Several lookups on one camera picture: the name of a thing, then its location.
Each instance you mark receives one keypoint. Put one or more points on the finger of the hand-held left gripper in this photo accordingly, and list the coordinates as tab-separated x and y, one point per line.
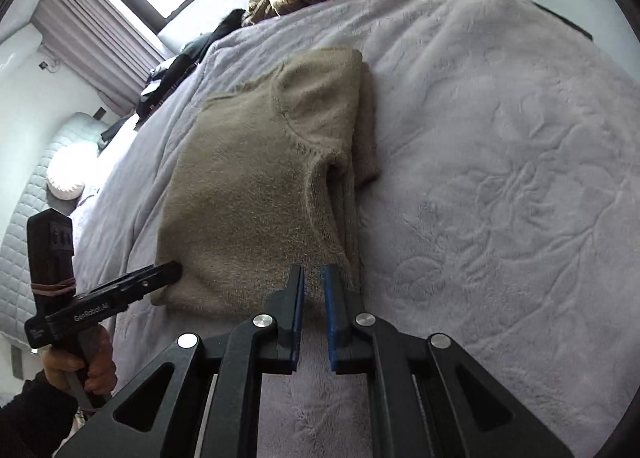
155	278

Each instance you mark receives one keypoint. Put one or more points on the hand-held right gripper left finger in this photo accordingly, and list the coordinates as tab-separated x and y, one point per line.
298	308

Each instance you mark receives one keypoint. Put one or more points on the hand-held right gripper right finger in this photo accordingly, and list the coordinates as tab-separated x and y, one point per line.
330	318

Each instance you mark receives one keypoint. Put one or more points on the beige knit sweater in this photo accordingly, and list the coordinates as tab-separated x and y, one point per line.
250	188

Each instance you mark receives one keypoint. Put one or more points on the person's left forearm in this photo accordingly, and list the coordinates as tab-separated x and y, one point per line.
35	413

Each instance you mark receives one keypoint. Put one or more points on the person's left hand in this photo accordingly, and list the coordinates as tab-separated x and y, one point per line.
104	363

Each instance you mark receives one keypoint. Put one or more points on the grey quilted headboard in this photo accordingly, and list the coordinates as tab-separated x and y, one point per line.
30	218

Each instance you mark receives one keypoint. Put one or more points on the white round pillow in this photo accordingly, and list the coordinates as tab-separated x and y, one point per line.
70	170

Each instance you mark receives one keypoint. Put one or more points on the lavender embossed blanket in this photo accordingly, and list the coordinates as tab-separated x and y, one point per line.
475	188

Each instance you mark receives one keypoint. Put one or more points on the white air conditioner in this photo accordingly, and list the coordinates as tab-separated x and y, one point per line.
15	55

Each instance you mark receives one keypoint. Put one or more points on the dark crumpled garment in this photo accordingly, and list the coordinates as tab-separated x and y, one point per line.
185	58

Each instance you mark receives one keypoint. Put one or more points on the mauve curtain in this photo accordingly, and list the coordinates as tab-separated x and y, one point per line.
90	23

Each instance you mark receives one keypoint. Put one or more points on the brown fuzzy garment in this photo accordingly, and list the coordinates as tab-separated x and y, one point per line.
280	0

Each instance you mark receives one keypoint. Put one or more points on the wall socket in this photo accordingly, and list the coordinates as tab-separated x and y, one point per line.
47	65

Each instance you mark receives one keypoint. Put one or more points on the dark bed frame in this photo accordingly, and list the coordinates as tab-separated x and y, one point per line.
557	18

